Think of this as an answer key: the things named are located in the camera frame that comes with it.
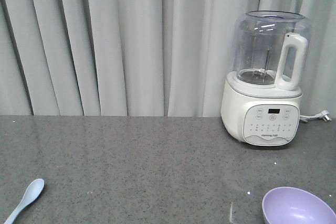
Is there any lavender plastic bowl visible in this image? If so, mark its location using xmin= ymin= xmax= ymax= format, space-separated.
xmin=262 ymin=187 xmax=335 ymax=223

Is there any light blue plastic spoon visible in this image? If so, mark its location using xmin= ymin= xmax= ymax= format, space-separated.
xmin=4 ymin=178 xmax=45 ymax=224

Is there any white pleated curtain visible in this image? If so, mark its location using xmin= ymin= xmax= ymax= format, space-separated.
xmin=1 ymin=0 xmax=335 ymax=116

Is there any white blender appliance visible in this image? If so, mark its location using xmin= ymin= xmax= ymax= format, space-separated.
xmin=221 ymin=10 xmax=312 ymax=146

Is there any white power cord with plug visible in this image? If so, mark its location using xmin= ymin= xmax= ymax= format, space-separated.
xmin=299 ymin=110 xmax=332 ymax=124

